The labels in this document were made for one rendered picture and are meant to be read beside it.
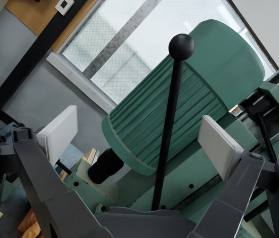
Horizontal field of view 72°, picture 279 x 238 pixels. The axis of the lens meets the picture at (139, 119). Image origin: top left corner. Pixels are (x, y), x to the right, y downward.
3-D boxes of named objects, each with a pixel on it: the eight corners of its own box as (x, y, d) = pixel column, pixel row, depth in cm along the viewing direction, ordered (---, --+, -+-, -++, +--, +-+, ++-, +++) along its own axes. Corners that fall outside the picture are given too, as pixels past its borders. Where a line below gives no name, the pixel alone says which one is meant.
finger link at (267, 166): (255, 172, 12) (300, 175, 12) (221, 136, 17) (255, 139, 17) (248, 191, 12) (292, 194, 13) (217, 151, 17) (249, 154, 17)
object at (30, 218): (47, 182, 59) (57, 172, 57) (52, 186, 59) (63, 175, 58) (17, 229, 44) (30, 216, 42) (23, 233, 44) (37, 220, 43)
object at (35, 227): (55, 179, 62) (65, 170, 61) (60, 182, 62) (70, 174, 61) (18, 242, 42) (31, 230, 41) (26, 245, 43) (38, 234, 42)
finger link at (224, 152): (234, 148, 13) (245, 148, 13) (202, 114, 20) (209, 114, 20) (224, 183, 14) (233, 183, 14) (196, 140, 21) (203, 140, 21)
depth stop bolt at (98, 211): (77, 221, 50) (102, 200, 48) (83, 225, 51) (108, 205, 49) (75, 228, 48) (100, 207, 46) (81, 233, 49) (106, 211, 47)
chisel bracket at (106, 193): (63, 176, 54) (82, 157, 52) (101, 203, 57) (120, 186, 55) (52, 195, 47) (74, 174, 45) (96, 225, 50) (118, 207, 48)
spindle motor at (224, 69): (105, 110, 53) (193, 21, 45) (149, 150, 57) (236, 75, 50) (92, 140, 36) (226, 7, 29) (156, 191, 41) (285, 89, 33)
